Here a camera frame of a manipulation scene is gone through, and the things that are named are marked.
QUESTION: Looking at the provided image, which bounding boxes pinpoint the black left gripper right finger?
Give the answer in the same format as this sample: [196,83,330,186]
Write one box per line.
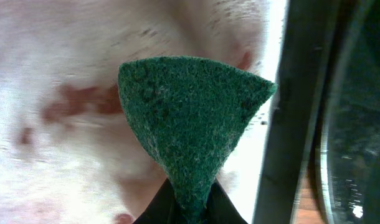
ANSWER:
[206,181,247,224]

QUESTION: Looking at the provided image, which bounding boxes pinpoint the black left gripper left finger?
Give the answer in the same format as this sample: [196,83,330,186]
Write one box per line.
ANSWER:
[133,179,180,224]

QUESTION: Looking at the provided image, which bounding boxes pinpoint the green and yellow scrub sponge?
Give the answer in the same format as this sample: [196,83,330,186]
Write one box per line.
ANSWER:
[118,57,277,223]

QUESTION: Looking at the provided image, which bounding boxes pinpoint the metal tray of soapy water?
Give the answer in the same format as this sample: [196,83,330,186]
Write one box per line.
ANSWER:
[0,0,288,223]

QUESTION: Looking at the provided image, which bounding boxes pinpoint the round black serving tray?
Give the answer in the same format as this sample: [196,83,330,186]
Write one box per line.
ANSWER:
[316,0,380,224]

